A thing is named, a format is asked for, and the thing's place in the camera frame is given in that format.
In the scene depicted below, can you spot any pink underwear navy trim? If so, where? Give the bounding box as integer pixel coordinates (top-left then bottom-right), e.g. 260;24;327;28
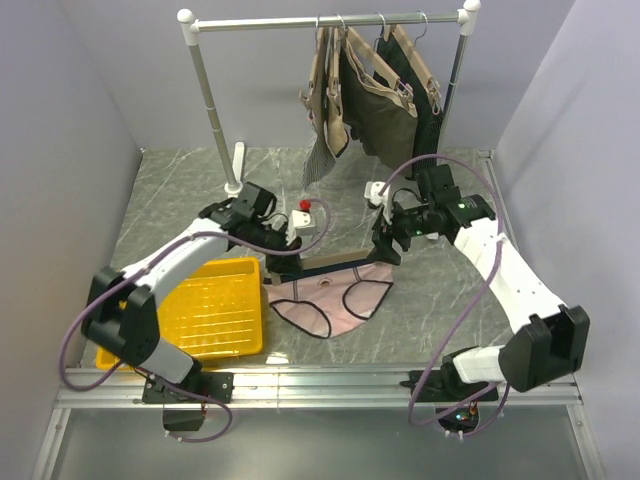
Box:
266;263;394;340

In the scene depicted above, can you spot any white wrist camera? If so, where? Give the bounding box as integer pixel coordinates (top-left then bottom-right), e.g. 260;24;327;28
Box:
364;181;392;224
286;199;318;246

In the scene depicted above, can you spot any black dotted hanging underwear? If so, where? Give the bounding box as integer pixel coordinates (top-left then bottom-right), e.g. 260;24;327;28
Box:
376;27;444;157

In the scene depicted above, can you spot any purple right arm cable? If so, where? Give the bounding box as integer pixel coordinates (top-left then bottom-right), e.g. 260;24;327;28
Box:
384;153;512;441

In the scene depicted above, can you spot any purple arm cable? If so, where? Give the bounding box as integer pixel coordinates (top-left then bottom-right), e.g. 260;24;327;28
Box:
384;153;512;441
58;198;331;444

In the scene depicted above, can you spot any aluminium mounting rail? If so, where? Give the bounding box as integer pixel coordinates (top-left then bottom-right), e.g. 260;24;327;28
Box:
33;364;605;479

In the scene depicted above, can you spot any grey striped hanging underwear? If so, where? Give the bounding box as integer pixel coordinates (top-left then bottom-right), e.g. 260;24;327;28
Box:
301;27;335;189

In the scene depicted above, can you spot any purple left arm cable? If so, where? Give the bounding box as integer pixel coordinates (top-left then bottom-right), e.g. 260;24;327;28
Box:
58;198;331;444

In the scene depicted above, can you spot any beige clip hanger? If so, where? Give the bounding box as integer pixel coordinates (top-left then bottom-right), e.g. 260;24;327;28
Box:
263;249;373;285

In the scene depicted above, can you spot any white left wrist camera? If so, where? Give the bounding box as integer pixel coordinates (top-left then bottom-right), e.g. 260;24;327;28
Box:
286;199;318;246

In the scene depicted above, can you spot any olive green hanging underwear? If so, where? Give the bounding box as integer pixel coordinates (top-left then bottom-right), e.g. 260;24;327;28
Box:
340;46;418;169

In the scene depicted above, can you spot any beige hanging underwear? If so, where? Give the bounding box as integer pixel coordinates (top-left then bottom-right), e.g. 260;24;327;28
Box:
325;27;349;158

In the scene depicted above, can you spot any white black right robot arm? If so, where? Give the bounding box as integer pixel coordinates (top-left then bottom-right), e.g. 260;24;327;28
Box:
364;165;590;402

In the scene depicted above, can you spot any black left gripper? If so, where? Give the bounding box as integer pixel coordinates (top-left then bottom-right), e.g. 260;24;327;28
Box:
246;220;304;277

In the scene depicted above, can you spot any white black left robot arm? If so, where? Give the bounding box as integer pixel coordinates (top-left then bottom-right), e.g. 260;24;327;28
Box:
79;183;300;402

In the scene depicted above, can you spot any yellow plastic tray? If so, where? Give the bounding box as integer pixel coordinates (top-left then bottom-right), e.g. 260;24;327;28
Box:
94;257;265;371

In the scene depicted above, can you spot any white metal clothes rack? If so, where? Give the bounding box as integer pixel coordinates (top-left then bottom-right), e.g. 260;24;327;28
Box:
176;0;482;196

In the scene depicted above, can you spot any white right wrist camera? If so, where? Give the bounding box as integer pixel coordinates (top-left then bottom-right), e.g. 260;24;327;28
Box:
364;181;392;224

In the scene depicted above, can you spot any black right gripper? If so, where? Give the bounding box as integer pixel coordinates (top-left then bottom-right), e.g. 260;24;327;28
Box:
367;196;436;266

